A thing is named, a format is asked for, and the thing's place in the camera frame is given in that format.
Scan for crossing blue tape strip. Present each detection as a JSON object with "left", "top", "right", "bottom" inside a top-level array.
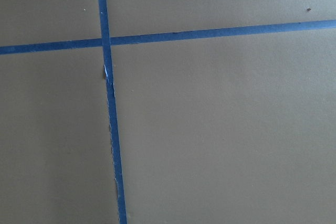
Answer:
[{"left": 1, "top": 19, "right": 335, "bottom": 55}]

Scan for long blue tape strip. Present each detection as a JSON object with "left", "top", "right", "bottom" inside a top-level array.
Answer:
[{"left": 98, "top": 0, "right": 128, "bottom": 223}]

